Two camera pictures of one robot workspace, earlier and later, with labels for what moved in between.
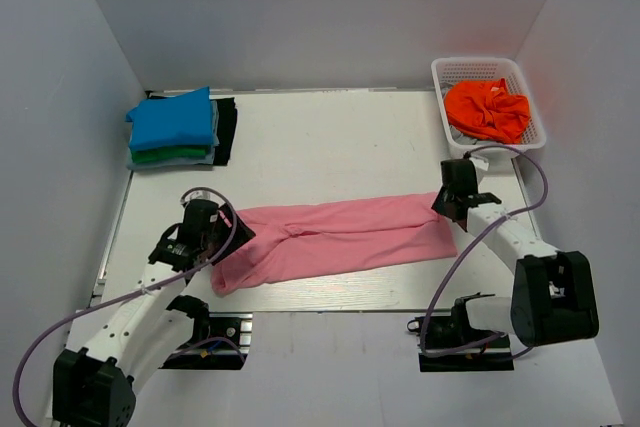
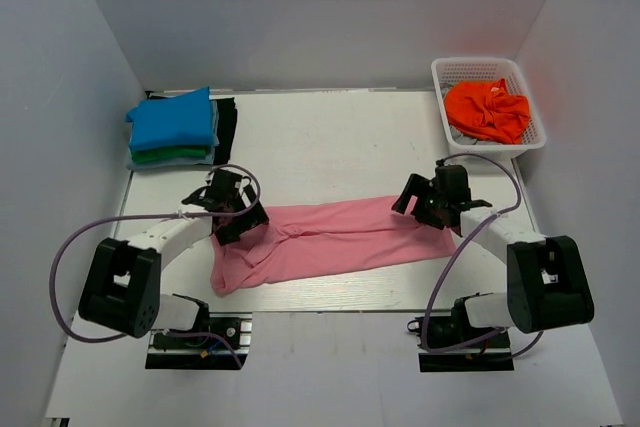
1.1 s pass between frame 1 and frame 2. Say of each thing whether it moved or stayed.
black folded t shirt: stayed
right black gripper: moved
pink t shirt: stayed
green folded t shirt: stayed
